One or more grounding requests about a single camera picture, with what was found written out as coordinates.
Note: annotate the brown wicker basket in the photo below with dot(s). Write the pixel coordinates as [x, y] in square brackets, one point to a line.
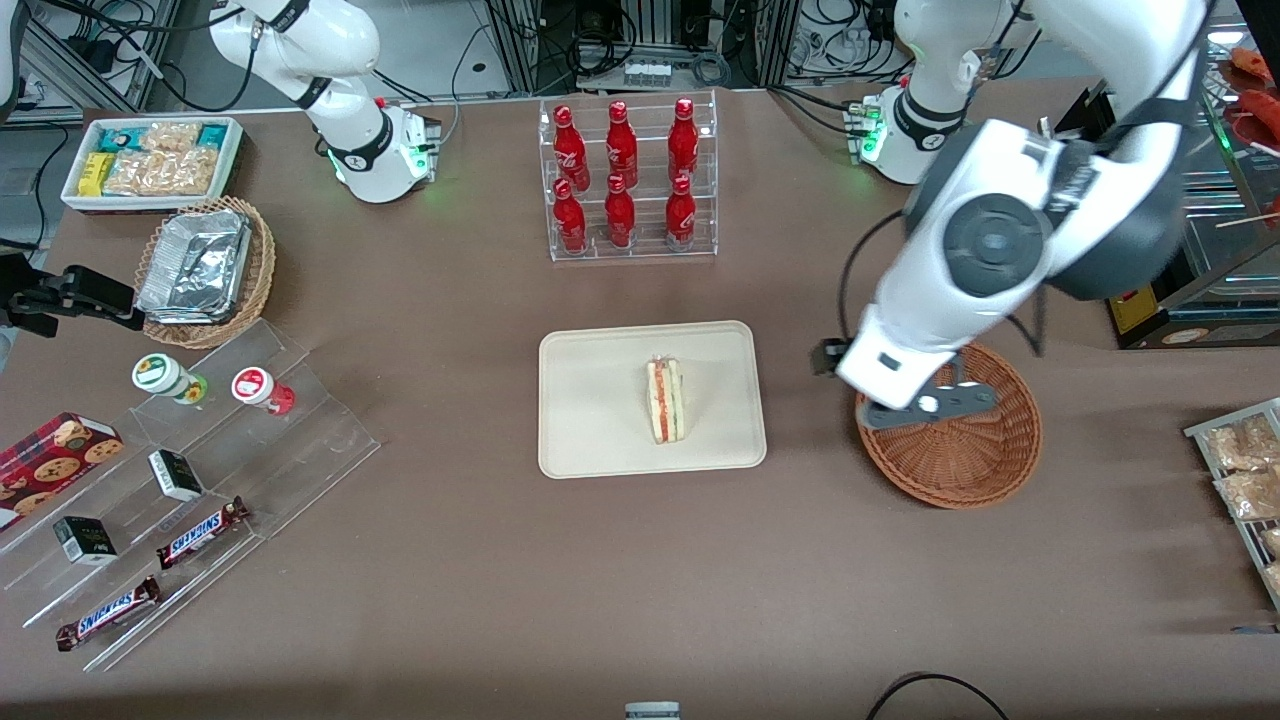
[960, 460]

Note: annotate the clear acrylic step display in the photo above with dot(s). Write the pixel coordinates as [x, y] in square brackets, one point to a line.
[300, 460]

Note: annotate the white snack bin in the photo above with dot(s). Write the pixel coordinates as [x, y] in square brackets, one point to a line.
[232, 160]

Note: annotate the small grey device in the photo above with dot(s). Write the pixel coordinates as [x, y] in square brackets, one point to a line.
[652, 711]

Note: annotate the teal snack pack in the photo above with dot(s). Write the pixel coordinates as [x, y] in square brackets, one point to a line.
[122, 139]
[212, 135]

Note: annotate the clear bag of pastries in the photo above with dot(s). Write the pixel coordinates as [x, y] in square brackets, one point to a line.
[1250, 495]
[1245, 445]

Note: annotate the green lid cup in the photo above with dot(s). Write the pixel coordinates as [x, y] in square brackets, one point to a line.
[160, 375]

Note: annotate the light wicker basket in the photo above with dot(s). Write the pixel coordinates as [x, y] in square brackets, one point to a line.
[262, 270]

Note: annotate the black food warmer cabinet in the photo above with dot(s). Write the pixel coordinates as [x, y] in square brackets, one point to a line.
[1230, 305]

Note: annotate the small black box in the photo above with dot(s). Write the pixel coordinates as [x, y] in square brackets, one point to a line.
[85, 541]
[175, 475]

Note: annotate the red cola bottle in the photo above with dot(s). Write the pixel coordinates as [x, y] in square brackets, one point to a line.
[621, 142]
[683, 140]
[681, 213]
[570, 145]
[620, 215]
[570, 220]

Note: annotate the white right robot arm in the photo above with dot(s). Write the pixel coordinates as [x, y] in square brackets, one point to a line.
[365, 150]

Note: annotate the red cookie box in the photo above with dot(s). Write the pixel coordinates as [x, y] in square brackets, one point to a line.
[50, 465]

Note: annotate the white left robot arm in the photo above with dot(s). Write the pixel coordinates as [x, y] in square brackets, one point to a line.
[1000, 160]

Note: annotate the triangle sandwich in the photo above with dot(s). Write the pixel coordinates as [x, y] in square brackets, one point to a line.
[665, 400]

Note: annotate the snickers bar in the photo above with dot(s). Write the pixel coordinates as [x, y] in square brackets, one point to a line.
[105, 614]
[200, 534]

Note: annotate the yellow snack pack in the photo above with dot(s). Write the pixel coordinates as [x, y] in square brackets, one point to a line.
[95, 175]

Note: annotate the red lid cup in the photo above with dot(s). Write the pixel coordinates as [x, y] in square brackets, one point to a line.
[255, 387]

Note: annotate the steel food pan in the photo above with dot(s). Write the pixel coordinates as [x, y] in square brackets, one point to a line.
[1235, 240]

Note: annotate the stack of foil trays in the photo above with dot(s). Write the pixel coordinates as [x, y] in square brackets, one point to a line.
[195, 265]

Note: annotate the clear acrylic bottle rack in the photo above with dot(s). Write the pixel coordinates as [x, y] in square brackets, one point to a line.
[645, 255]

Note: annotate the white power strip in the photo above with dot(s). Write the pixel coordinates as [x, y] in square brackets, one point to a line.
[647, 74]

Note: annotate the beige plastic tray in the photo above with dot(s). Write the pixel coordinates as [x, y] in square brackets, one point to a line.
[600, 400]

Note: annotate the clear cracker bag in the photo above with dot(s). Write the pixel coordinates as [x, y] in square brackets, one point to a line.
[170, 137]
[165, 173]

